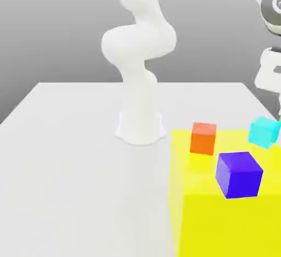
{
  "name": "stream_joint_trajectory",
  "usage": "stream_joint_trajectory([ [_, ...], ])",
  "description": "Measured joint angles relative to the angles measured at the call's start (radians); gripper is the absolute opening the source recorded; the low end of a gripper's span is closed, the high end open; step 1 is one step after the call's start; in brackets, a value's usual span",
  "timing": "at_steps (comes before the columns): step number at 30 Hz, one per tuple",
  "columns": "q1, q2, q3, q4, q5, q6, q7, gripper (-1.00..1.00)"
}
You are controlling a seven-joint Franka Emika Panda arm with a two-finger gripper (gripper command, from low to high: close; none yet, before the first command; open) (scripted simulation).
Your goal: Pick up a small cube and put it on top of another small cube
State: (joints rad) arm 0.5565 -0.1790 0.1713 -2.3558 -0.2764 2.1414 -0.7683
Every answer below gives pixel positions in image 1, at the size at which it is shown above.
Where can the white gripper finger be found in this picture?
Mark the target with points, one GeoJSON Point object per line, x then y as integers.
{"type": "Point", "coordinates": [280, 105]}

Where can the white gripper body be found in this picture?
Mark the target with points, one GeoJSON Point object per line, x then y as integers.
{"type": "Point", "coordinates": [266, 76]}

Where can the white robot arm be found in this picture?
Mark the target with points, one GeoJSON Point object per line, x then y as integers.
{"type": "Point", "coordinates": [140, 41]}

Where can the small cyan cube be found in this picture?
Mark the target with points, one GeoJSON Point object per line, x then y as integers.
{"type": "Point", "coordinates": [261, 133]}

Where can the small blue cube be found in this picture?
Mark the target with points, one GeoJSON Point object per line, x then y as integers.
{"type": "Point", "coordinates": [241, 178]}

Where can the small orange cube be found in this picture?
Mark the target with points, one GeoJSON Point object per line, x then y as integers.
{"type": "Point", "coordinates": [202, 142]}

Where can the large yellow box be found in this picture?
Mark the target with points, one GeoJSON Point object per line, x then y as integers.
{"type": "Point", "coordinates": [219, 221]}

